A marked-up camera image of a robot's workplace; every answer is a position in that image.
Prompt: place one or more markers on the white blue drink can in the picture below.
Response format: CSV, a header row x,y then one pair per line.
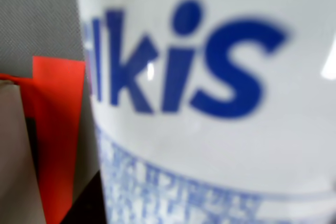
x,y
210,77

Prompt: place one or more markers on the red paper sheet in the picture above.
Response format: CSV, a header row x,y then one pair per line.
x,y
52,129

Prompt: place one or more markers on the dark grey table mat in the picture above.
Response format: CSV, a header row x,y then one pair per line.
x,y
31,11

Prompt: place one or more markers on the white paper box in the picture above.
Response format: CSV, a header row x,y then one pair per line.
x,y
13,155

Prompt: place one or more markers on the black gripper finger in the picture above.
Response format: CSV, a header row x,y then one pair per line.
x,y
89,208

